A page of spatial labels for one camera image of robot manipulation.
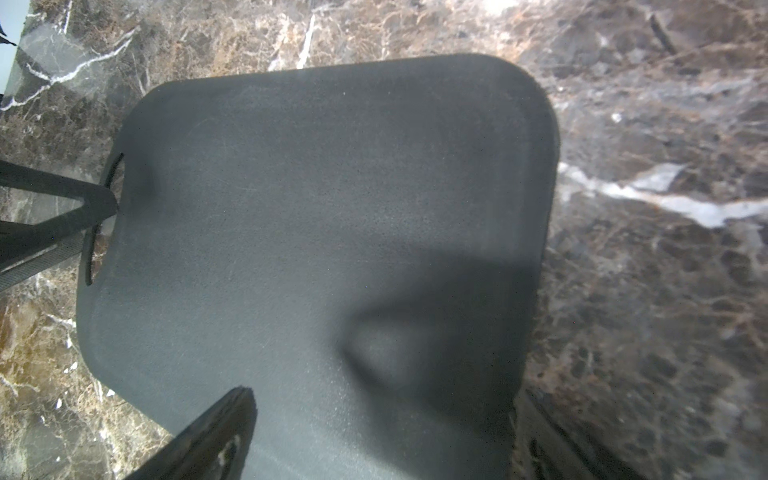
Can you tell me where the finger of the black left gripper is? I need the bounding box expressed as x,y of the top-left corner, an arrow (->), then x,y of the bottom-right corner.
1,161 -> 118,290

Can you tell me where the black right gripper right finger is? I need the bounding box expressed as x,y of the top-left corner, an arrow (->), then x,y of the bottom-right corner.
513,389 -> 643,479

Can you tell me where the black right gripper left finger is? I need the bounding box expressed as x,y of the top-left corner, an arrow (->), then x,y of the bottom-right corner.
128,386 -> 258,480

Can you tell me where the dark grey cutting board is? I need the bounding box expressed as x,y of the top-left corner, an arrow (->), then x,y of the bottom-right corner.
76,54 -> 559,479

